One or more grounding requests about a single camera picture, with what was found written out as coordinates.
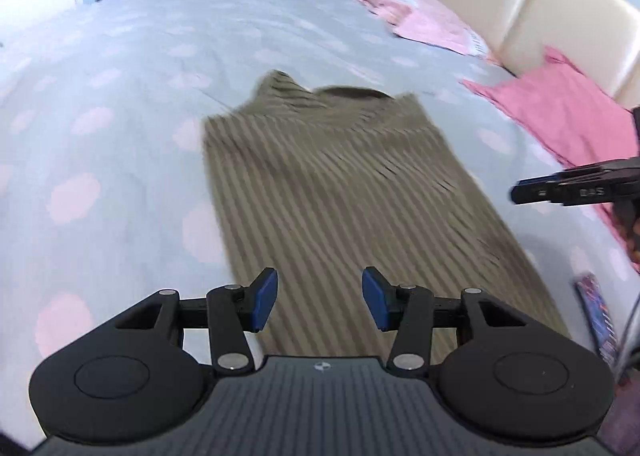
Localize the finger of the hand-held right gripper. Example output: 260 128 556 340
509 182 640 208
516 158 640 188

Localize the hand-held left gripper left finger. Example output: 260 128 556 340
102 267 280 378

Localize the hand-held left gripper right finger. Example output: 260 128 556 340
361 266 540 378

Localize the olive striped shirt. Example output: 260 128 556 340
200 70 568 367

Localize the plain pink pillow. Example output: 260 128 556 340
460 46 640 278

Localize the cream padded headboard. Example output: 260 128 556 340
376 0 640 111

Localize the pink pillow with white edge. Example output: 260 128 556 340
391 0 497 58

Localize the grey pink-dotted bed cover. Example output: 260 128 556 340
0 0 640 437

